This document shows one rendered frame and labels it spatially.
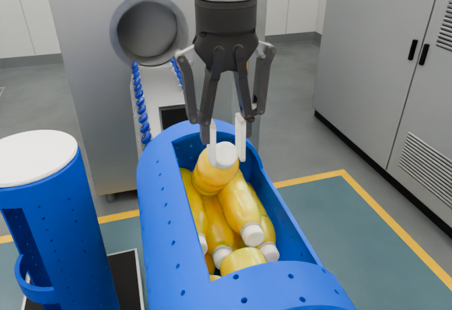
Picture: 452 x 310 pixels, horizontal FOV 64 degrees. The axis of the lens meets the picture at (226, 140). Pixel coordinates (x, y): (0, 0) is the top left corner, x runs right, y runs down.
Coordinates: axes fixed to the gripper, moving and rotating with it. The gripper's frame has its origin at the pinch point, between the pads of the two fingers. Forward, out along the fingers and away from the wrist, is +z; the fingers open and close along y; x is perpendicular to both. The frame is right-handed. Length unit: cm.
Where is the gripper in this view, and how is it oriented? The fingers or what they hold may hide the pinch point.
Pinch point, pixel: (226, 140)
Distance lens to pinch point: 53.3
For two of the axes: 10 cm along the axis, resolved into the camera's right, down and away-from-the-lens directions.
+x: 2.8, 5.0, -8.2
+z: 0.0, 8.5, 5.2
